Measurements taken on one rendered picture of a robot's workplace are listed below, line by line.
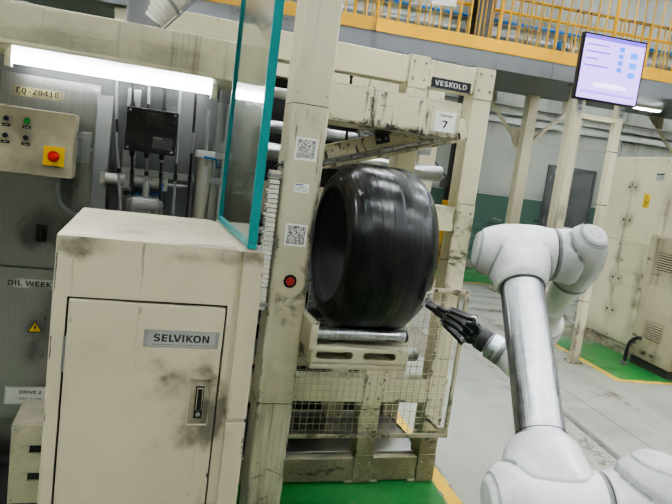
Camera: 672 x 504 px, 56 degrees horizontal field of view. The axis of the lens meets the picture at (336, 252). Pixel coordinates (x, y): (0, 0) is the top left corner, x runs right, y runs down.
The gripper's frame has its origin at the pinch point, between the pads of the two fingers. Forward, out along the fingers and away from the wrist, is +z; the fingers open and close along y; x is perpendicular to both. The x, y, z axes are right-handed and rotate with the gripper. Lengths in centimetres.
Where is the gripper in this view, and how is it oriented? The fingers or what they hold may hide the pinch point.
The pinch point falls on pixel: (436, 308)
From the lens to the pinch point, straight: 214.8
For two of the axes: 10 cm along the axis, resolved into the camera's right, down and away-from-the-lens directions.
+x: 5.7, -3.7, 7.3
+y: -2.6, 7.7, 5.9
